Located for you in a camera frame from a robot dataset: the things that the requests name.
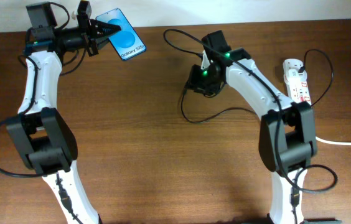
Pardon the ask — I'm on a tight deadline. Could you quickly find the blue screen Galaxy smartphone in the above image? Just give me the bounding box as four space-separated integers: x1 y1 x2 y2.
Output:
96 8 146 60

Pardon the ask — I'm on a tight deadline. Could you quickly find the black USB charging cable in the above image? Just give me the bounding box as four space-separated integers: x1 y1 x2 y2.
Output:
180 49 335 124

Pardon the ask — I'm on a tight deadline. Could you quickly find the white power strip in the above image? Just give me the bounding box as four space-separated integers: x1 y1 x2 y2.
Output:
283 58 312 105

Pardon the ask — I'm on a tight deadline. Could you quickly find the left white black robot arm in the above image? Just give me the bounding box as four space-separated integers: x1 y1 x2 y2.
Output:
6 1 121 223

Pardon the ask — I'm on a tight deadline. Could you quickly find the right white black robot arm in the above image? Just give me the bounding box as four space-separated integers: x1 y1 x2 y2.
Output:
185 30 317 223

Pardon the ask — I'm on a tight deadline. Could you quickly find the white USB charger plug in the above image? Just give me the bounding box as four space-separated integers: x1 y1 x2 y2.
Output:
284 68 307 85

